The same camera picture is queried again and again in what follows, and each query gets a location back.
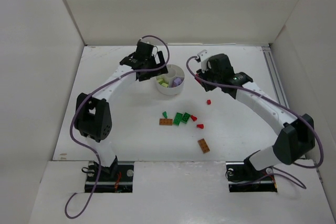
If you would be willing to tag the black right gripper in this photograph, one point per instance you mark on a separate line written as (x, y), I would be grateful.
(206, 82)

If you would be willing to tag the brown flat lego brick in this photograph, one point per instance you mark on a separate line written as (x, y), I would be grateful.
(165, 122)

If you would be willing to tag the white round divided container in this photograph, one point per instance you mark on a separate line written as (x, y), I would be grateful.
(173, 72)

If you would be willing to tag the aluminium rail right side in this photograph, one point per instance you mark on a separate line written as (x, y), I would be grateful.
(274, 75)

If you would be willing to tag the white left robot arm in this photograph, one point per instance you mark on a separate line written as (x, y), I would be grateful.
(92, 118)

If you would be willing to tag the green lego brick left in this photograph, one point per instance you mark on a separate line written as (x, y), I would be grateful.
(177, 119)

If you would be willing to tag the red sloped lego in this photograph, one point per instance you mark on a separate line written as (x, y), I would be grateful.
(200, 126)
(193, 118)

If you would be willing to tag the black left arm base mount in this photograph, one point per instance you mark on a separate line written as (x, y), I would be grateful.
(120, 180)

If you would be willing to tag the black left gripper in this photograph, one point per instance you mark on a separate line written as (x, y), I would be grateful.
(153, 71)

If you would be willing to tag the green lego brick right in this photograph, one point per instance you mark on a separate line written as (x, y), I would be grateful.
(185, 117)

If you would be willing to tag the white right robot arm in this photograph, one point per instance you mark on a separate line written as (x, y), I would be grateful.
(295, 135)

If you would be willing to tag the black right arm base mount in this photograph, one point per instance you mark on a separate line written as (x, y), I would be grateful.
(243, 180)

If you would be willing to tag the green lego brick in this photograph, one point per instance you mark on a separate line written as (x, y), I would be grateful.
(185, 117)
(177, 119)

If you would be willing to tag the brown lego brick lower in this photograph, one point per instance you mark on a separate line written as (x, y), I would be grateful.
(203, 145)

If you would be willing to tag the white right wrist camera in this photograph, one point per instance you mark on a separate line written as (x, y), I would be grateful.
(202, 58)

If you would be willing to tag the purple lego brick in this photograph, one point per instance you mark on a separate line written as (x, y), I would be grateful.
(176, 82)

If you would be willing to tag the small green lego piece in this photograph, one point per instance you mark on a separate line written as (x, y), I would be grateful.
(165, 114)

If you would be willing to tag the yellow and red lego stack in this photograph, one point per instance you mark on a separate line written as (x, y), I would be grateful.
(160, 80)

